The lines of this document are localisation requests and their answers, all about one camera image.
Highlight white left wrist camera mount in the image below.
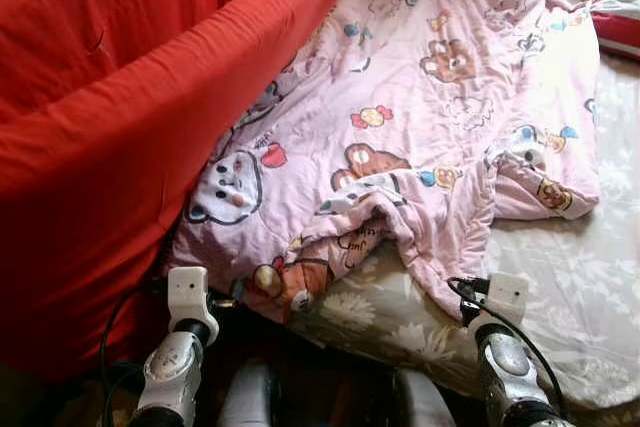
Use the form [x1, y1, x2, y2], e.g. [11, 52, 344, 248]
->
[167, 267, 219, 343]

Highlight beige floral bed sheet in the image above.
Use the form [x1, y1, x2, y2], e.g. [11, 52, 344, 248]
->
[290, 47, 640, 413]

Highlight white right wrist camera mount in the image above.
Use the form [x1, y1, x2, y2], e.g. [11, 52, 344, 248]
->
[485, 272, 531, 326]

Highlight silver right robot leg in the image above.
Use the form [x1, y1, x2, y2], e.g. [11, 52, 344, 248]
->
[395, 367, 456, 427]

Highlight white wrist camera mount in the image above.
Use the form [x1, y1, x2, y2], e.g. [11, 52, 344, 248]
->
[167, 267, 219, 343]
[485, 272, 531, 326]

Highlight red white blue bolster pillow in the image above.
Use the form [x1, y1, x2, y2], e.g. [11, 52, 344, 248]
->
[590, 0, 640, 58]

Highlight silver left robot leg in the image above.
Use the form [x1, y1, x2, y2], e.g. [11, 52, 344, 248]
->
[215, 362, 281, 427]

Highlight pink cartoon print quilt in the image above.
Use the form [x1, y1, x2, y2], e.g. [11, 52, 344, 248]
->
[165, 0, 603, 323]

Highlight silver robot leg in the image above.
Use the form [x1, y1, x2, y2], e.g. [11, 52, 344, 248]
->
[215, 362, 281, 427]
[395, 367, 456, 427]

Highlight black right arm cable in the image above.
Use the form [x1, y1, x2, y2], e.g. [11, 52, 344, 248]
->
[447, 277, 571, 418]

